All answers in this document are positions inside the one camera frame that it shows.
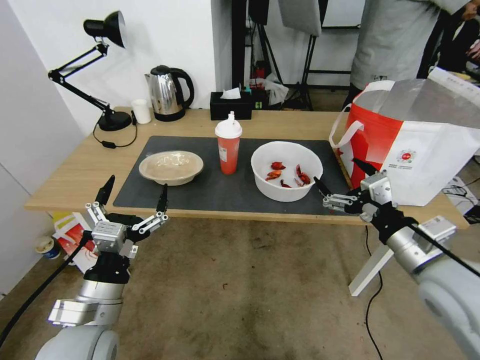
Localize beige paper bowl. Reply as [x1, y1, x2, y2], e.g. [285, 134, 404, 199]
[138, 150, 205, 187]

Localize white table leg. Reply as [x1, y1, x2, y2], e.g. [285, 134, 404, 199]
[348, 245, 395, 298]

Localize white plastic bowl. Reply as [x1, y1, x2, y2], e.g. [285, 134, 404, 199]
[250, 140, 324, 203]

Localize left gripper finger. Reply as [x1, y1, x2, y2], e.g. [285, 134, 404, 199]
[85, 175, 116, 226]
[131, 183, 169, 235]

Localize white printed carton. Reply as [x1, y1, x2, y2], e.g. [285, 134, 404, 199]
[441, 175, 480, 227]

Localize red and white takeout bag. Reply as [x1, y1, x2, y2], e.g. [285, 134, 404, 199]
[328, 67, 480, 208]

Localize red and white paper bag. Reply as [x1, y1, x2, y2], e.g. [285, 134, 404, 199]
[51, 211, 101, 274]

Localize person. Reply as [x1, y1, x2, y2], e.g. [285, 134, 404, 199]
[340, 0, 480, 113]
[436, 16, 480, 76]

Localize black light stand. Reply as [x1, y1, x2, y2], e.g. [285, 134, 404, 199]
[289, 32, 320, 112]
[242, 20, 287, 93]

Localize grey softbox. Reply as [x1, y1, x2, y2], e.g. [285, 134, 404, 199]
[277, 0, 324, 38]

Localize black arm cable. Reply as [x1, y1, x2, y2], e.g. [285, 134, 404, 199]
[407, 221, 480, 279]
[0, 231, 95, 344]

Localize black tissue box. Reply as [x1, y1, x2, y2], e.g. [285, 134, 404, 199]
[209, 91, 255, 122]

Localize black floor cable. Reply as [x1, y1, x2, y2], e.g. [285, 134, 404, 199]
[364, 224, 384, 360]

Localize black table mat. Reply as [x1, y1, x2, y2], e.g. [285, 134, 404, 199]
[112, 135, 362, 218]

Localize small white cup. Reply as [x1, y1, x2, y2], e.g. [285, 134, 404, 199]
[130, 98, 153, 125]

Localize black lamp cord with switch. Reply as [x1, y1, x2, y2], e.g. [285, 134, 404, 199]
[92, 109, 139, 151]

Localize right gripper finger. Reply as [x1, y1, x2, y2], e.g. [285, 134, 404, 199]
[352, 158, 388, 178]
[314, 176, 357, 213]

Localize instant noodle cup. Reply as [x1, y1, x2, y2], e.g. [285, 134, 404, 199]
[35, 235, 61, 261]

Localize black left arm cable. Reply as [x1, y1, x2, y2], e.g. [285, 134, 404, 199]
[0, 231, 95, 344]

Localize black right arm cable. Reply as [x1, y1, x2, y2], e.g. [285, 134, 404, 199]
[407, 221, 480, 279]

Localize steel electric kettle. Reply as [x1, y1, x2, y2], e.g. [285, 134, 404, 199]
[144, 65, 196, 122]

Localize red and white plastic bag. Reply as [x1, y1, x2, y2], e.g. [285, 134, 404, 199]
[248, 73, 290, 107]

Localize red drink cup white lid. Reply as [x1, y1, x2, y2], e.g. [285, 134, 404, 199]
[214, 110, 244, 176]

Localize wooden table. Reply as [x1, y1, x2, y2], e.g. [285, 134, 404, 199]
[24, 106, 470, 230]

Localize black desk lamp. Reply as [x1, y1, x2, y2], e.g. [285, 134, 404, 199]
[47, 10, 133, 132]

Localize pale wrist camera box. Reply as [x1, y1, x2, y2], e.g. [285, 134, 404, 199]
[91, 220, 127, 253]
[360, 170, 393, 204]

